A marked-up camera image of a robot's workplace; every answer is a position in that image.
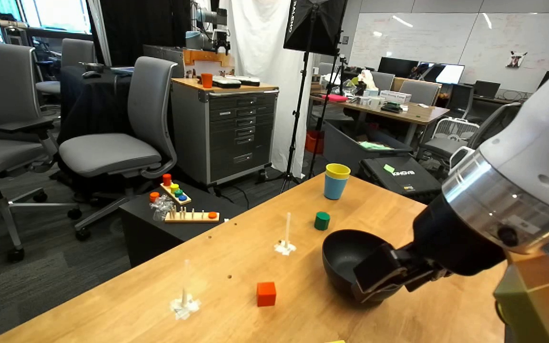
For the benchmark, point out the grey office chair left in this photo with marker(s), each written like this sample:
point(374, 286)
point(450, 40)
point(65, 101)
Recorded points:
point(25, 137)

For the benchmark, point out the grey drawer cabinet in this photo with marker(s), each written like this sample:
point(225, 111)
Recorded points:
point(221, 133)

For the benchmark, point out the wooden peg toy board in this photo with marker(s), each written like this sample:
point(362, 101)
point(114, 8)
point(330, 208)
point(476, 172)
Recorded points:
point(191, 215)

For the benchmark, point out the yellow and blue stacked cups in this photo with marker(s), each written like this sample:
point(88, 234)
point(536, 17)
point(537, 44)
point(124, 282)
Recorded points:
point(335, 177)

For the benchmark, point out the colourful stacking toy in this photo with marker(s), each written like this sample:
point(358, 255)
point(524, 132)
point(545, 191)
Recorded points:
point(173, 191)

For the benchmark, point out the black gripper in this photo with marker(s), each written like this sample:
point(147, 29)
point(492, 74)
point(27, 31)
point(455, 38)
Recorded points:
point(442, 244)

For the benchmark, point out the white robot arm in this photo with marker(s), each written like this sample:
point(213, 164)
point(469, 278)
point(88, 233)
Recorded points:
point(494, 202)

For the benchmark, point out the grey office chair near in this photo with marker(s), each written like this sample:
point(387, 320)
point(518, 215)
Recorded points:
point(145, 151)

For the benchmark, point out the black softbox light stand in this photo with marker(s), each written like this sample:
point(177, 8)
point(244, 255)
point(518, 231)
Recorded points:
point(313, 27)

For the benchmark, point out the orange cup on cabinet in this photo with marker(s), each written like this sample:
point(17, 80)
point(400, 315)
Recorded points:
point(206, 80)

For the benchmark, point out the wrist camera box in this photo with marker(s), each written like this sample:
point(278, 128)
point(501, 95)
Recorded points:
point(522, 299)

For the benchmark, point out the black bowl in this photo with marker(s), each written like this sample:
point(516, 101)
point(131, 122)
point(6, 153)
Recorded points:
point(341, 252)

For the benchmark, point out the wooden office desk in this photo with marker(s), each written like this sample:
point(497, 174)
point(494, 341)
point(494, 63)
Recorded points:
point(412, 114)

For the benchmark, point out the clear plastic stand near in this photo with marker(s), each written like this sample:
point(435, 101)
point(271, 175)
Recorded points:
point(183, 305)

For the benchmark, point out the green cylinder block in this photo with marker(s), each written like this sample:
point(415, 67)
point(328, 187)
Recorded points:
point(320, 219)

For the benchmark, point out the black low table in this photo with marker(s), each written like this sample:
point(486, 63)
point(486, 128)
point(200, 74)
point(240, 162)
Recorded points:
point(147, 234)

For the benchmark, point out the red cube block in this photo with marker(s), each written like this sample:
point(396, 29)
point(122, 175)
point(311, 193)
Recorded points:
point(265, 294)

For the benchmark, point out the grey office chair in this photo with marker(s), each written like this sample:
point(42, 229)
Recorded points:
point(145, 151)
point(25, 137)

